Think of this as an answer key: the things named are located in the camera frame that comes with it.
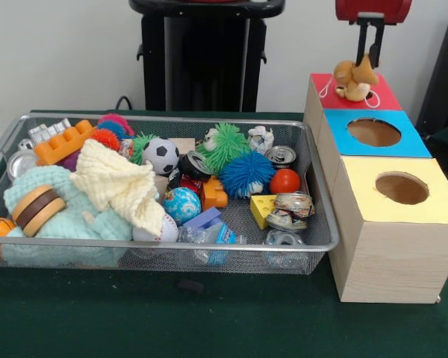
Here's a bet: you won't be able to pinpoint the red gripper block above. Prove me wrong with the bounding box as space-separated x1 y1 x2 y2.
335 0 413 70

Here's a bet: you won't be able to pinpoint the brown plush toy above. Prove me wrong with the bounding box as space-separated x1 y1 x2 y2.
319 54 380 98

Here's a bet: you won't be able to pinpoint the yellow plush duck toy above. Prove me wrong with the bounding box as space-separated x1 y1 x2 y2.
335 84 382 110

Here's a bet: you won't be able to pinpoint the cream yellow cloth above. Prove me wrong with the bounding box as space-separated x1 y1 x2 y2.
69 138 166 239

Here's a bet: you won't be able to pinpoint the wooden box with three holes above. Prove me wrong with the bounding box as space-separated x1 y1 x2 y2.
303 73 448 305

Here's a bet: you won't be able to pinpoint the shallow mesh bin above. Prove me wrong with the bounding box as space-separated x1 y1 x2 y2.
0 113 341 276

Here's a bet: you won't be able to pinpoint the red ball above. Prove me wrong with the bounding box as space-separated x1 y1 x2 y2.
270 168 302 195

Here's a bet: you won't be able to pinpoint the green spiky ball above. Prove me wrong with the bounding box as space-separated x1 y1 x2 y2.
196 122 252 176

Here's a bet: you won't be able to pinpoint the blue spiky ball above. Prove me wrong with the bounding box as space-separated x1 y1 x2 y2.
219 150 276 199

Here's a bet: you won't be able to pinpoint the small soccer ball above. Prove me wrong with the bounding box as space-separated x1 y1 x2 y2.
141 137 181 175

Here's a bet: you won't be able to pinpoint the blue globe ball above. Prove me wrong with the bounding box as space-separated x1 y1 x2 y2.
163 186 202 227

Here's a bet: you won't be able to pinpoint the orange toy brick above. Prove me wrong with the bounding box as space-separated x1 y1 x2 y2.
33 119 99 167

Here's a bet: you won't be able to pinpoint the dark green table cloth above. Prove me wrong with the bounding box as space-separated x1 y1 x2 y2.
0 108 448 358

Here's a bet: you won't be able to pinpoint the mint green cloth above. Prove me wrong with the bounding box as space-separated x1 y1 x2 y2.
2 165 135 268

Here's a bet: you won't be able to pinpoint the toy hamburger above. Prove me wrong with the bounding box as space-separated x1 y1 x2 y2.
10 185 67 239

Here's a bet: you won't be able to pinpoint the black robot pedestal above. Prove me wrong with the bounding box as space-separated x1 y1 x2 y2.
128 0 287 113

